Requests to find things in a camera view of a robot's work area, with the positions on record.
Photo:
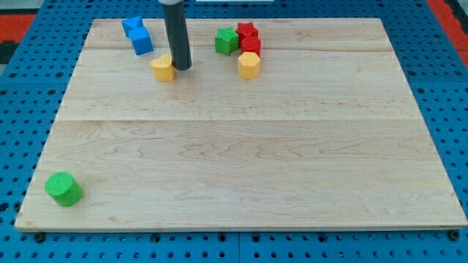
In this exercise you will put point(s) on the yellow hexagon block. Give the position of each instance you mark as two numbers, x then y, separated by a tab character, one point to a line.
249	64

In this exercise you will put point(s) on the wooden board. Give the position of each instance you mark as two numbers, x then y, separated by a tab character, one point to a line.
328	137

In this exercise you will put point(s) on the red cylinder block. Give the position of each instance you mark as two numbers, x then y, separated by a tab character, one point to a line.
252	45

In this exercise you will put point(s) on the yellow heart block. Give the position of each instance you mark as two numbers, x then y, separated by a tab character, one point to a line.
163	68

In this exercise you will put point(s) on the red star block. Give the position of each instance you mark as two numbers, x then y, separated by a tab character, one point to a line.
244	30

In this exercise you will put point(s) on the green star block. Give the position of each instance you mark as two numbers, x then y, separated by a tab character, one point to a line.
226	41

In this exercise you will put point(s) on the blue block behind cube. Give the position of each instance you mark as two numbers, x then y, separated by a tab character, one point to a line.
129	24

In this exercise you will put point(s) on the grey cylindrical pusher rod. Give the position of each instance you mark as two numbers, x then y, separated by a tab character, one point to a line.
177	33

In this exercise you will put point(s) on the green cylinder block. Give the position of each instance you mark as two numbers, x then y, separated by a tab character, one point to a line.
63	189

